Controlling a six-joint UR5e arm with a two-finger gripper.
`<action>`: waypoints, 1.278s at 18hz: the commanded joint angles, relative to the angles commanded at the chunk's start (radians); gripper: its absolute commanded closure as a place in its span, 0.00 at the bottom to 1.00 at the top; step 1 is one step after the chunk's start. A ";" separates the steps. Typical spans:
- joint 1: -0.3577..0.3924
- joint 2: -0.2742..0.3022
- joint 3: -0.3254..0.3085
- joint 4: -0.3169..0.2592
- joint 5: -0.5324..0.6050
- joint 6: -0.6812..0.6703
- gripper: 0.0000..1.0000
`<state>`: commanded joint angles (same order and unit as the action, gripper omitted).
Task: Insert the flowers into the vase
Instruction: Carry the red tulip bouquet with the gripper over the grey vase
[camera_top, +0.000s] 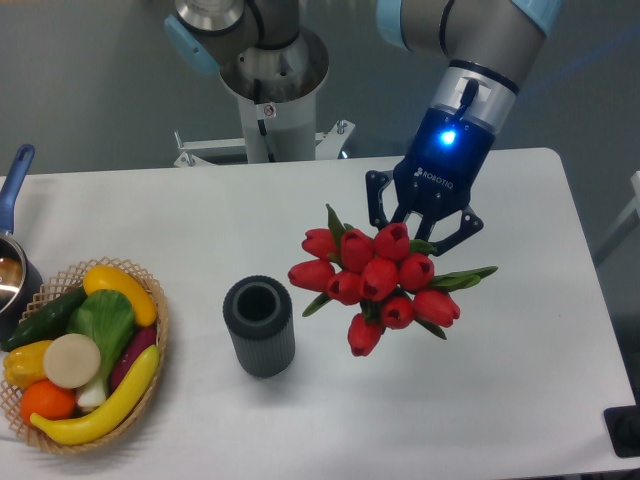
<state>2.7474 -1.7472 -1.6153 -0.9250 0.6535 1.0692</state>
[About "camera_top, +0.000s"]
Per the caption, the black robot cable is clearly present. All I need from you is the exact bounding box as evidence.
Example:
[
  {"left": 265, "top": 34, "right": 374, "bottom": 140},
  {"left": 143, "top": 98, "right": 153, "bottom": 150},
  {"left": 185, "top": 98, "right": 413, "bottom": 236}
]
[{"left": 252, "top": 78, "right": 276, "bottom": 164}]

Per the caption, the purple sweet potato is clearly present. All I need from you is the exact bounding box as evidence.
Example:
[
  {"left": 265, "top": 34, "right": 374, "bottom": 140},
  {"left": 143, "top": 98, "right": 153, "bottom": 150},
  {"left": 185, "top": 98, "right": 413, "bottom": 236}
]
[{"left": 109, "top": 326, "right": 156, "bottom": 393}]

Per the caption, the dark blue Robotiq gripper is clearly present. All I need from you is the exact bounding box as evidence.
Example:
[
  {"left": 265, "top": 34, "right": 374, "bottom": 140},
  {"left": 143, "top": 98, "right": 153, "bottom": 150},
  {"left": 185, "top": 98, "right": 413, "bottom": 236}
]
[{"left": 365, "top": 108, "right": 495, "bottom": 256}]

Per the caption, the black device at edge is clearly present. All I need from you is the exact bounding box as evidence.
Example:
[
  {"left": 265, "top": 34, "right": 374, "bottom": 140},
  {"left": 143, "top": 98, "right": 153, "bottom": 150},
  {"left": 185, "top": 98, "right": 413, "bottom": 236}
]
[{"left": 603, "top": 405, "right": 640, "bottom": 458}]

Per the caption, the woven wicker basket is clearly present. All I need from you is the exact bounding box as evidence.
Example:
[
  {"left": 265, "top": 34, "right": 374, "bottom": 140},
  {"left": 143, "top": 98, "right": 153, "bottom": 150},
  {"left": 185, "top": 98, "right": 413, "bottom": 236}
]
[{"left": 1, "top": 257, "right": 169, "bottom": 455}]

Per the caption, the red tulip bouquet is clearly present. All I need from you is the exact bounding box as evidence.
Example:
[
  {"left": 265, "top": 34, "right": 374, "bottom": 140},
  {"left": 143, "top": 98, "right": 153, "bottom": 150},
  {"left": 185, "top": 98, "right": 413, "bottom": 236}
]
[{"left": 288, "top": 207, "right": 498, "bottom": 357}]

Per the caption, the white frame at right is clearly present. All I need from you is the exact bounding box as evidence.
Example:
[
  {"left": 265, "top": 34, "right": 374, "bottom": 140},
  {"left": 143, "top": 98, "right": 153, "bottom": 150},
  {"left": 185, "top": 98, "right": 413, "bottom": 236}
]
[{"left": 592, "top": 171, "right": 639, "bottom": 268}]

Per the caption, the blue handled saucepan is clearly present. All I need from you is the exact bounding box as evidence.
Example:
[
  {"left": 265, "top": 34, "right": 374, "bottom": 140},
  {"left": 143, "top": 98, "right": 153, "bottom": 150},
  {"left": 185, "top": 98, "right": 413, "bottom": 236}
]
[{"left": 1, "top": 144, "right": 43, "bottom": 341}]

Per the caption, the green bok choy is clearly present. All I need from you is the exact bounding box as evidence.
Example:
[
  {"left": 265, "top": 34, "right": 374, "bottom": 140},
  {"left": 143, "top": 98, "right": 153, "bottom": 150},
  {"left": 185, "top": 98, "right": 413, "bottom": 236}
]
[{"left": 66, "top": 290, "right": 135, "bottom": 412}]

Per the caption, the dark grey ribbed vase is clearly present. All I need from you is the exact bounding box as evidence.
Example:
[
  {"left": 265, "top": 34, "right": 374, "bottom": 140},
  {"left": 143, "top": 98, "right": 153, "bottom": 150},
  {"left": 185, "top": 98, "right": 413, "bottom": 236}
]
[{"left": 223, "top": 275, "right": 296, "bottom": 378}]

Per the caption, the orange fruit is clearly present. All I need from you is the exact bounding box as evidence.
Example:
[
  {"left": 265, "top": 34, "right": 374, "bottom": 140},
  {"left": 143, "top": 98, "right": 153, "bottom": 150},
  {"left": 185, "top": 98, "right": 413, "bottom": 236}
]
[{"left": 20, "top": 380, "right": 76, "bottom": 426}]

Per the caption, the beige round disc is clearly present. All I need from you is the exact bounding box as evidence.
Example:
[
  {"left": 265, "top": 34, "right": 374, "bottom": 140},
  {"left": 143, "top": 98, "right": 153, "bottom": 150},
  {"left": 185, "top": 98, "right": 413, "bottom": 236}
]
[{"left": 43, "top": 334, "right": 101, "bottom": 389}]

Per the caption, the yellow banana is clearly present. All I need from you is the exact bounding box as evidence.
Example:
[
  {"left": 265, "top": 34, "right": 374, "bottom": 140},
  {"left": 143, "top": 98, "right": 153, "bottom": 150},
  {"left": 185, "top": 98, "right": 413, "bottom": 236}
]
[{"left": 30, "top": 345, "right": 160, "bottom": 446}]

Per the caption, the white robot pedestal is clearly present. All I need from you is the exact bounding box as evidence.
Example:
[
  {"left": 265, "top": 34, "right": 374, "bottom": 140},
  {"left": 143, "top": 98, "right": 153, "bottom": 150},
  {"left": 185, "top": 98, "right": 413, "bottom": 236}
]
[{"left": 174, "top": 91, "right": 355, "bottom": 168}]

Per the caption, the yellow bell pepper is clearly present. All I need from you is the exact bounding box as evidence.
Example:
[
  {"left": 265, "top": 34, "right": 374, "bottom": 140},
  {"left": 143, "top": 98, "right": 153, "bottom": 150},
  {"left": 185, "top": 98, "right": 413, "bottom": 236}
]
[{"left": 3, "top": 340, "right": 53, "bottom": 390}]

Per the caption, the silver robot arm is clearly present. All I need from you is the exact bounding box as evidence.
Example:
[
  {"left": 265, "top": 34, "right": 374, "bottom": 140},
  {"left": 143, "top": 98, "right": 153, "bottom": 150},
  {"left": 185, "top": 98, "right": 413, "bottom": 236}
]
[{"left": 164, "top": 1, "right": 560, "bottom": 254}]

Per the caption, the green cucumber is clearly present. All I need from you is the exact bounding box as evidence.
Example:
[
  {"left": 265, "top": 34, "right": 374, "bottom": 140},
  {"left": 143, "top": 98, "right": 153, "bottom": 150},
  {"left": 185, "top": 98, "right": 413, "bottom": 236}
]
[{"left": 1, "top": 287, "right": 87, "bottom": 352}]

